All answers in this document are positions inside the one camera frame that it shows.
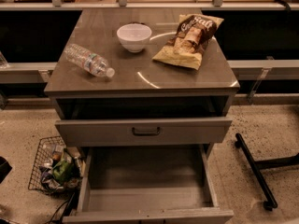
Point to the clear plastic water bottle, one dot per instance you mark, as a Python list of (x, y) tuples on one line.
[(91, 62)]

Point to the black object at left edge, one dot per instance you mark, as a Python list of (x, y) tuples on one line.
[(5, 168)]

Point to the black wire basket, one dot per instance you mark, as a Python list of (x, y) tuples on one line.
[(50, 151)]

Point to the grey drawer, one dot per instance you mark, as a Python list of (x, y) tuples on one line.
[(147, 185), (142, 132)]

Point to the yellow brown chip bag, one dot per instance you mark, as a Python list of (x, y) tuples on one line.
[(187, 47)]

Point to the white ceramic bowl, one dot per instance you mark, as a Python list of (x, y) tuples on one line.
[(134, 36)]

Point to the grey drawer cabinet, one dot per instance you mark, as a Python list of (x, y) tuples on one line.
[(141, 88)]

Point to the grey top drawer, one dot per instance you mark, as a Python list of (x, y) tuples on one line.
[(142, 132)]

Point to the green snack packet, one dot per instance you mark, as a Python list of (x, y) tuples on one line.
[(62, 171)]

